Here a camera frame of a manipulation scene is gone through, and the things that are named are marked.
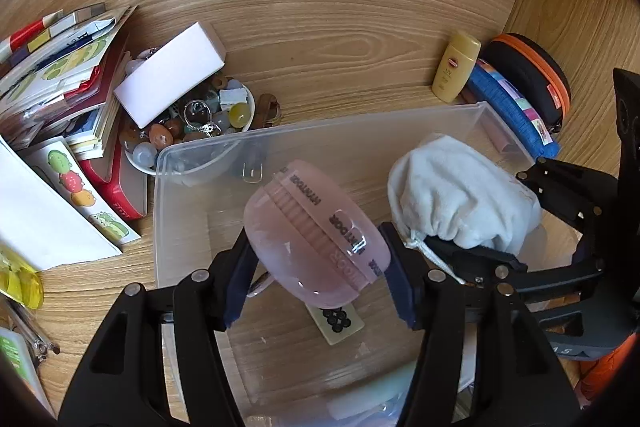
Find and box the red book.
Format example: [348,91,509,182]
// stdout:
[80,142,148,222]

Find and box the wooden desktop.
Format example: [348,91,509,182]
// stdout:
[0,77,601,427]

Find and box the clear plastic storage box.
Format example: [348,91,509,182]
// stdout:
[152,101,581,427]

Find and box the white paper sheet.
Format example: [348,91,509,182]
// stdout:
[0,134,123,273]

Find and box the stack of books and booklets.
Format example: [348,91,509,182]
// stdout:
[0,4,141,158]

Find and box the green orange label tube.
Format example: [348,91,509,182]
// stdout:
[0,327,56,418]

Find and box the cartoon sticker sheet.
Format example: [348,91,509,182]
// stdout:
[25,137,142,243]

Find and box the black case with orange zip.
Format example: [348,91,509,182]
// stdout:
[480,33,572,135]

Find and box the white bowl of stones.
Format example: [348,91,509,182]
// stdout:
[122,49,251,160]

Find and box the white rectangular box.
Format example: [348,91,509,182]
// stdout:
[113,22,226,129]

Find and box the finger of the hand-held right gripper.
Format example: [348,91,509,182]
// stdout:
[517,158,621,233]
[425,237,606,305]

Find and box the blue fabric pencil case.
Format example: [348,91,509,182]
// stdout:
[467,59,561,160]

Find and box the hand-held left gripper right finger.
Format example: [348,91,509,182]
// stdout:
[378,222,583,427]

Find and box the pale green white tube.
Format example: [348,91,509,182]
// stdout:
[325,362,416,423]

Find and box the pink round case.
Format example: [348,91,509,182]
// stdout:
[243,159,392,309]

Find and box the brown hair clip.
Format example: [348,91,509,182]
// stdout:
[255,93,283,128]

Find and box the cream card with black dots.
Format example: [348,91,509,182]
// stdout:
[306,302,366,347]

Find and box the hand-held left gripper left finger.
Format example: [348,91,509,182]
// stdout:
[57,234,261,427]

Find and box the bundle of pens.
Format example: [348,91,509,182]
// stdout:
[0,297,61,363]

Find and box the person's right forearm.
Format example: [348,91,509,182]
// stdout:
[580,339,640,403]

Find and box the yellow sunscreen bottle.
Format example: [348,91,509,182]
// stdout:
[431,32,482,102]

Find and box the white cloth pouch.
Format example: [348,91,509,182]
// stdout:
[387,133,543,280]

